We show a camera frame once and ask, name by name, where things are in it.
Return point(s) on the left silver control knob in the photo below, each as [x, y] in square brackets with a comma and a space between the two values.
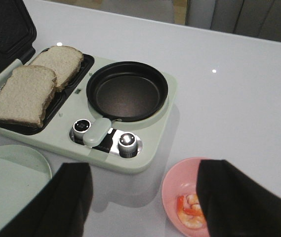
[80, 127]

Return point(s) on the mint green round plate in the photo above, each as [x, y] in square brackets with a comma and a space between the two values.
[23, 173]

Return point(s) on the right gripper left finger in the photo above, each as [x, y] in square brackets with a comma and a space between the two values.
[60, 209]

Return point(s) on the silver control knob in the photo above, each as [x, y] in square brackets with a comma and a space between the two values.
[80, 127]
[127, 145]

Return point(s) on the right silver control knob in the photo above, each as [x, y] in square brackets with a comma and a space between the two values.
[127, 145]

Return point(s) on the mint green breakfast maker base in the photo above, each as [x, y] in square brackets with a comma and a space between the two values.
[57, 135]

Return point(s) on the mint green hinged lid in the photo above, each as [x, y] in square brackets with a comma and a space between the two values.
[17, 33]

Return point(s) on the orange shrimp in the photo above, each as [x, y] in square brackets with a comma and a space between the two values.
[189, 211]

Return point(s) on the bread slice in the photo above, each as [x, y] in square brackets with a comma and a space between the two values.
[26, 95]
[65, 61]

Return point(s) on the black round frying pan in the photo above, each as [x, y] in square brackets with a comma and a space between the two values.
[123, 91]

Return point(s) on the left beige upholstered chair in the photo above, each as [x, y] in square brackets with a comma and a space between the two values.
[169, 11]

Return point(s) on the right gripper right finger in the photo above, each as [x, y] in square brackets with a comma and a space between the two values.
[234, 205]

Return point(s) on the right beige upholstered chair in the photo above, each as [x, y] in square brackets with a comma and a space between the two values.
[252, 18]

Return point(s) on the beige upholstered chair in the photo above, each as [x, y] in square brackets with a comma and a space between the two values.
[169, 11]
[252, 18]

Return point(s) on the pink bowl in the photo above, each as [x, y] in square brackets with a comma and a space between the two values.
[181, 180]

